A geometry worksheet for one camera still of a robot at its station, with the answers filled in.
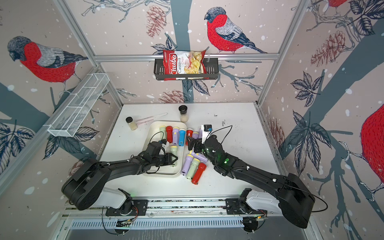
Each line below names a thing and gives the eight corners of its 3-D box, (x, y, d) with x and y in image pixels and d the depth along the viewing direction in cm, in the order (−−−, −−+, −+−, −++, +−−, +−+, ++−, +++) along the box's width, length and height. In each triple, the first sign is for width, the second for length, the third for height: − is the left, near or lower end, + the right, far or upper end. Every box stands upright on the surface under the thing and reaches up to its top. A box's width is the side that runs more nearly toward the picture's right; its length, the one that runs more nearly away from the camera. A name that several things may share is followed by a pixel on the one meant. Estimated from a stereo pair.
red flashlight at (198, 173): (190, 182, 83) (190, 180, 81) (200, 162, 90) (200, 161, 89) (197, 186, 82) (197, 185, 80) (207, 166, 89) (207, 164, 87)
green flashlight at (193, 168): (185, 177, 85) (185, 175, 83) (194, 158, 92) (194, 157, 90) (191, 180, 84) (191, 178, 82) (200, 161, 91) (200, 159, 89)
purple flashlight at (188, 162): (179, 174, 86) (179, 172, 83) (187, 155, 93) (187, 153, 91) (186, 176, 85) (186, 174, 82) (193, 157, 93) (193, 155, 90)
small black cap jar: (129, 130, 107) (124, 122, 99) (131, 125, 110) (126, 116, 103) (136, 130, 107) (131, 122, 99) (138, 125, 110) (133, 116, 103)
